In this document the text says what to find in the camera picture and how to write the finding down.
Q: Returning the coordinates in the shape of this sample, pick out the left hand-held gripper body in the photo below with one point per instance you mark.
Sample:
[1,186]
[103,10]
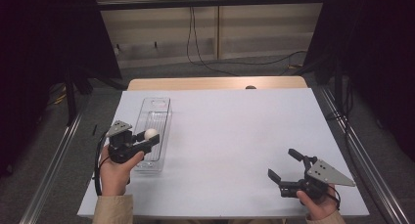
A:
[122,149]

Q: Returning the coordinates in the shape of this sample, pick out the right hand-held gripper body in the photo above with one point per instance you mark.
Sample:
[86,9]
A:
[318,181]

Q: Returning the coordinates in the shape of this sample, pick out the white egg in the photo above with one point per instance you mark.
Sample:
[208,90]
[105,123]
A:
[150,133]

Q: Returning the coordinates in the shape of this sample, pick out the clear plastic storage container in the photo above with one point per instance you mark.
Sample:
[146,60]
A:
[156,119]

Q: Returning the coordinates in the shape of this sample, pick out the person's right hand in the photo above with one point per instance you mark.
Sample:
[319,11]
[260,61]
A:
[318,204]

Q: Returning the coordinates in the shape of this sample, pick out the person's left hand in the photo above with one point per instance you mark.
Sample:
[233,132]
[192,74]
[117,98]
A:
[114,176]

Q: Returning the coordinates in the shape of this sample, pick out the small black stick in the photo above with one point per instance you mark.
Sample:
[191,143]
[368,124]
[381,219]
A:
[94,129]

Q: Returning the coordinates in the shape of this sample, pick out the black metal stand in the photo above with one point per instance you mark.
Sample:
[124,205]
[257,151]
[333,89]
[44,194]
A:
[70,100]

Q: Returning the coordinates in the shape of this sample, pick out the wooden table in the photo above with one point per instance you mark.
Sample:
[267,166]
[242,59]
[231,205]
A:
[195,83]

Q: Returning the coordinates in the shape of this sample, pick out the black curtain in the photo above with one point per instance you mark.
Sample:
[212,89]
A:
[375,54]
[45,54]

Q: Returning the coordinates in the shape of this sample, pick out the aluminium floor rail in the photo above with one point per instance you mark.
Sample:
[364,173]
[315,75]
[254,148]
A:
[365,165]
[49,175]

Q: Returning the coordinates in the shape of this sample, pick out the black horizontal frame bar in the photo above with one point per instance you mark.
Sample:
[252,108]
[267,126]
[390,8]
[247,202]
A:
[212,3]

